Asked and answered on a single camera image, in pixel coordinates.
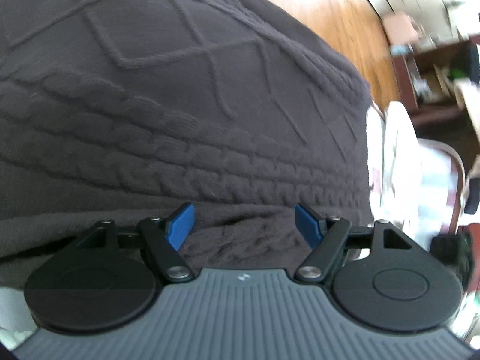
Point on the dark wooden furniture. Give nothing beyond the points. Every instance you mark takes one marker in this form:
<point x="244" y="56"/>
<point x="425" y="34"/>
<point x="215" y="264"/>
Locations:
<point x="427" y="82"/>

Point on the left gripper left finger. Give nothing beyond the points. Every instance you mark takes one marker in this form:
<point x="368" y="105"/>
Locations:
<point x="161" y="240"/>

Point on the white cloth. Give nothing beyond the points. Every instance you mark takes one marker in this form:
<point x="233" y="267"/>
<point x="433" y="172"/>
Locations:
<point x="393" y="177"/>

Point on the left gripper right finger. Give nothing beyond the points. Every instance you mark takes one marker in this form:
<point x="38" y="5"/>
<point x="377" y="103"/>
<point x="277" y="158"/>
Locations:
<point x="327" y="237"/>

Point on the checkered plaid blanket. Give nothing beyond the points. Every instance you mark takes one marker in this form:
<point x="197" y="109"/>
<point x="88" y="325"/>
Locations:
<point x="440" y="192"/>

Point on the dark brown knit sweater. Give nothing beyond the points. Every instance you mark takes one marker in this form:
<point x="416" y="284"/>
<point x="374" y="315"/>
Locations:
<point x="125" y="109"/>

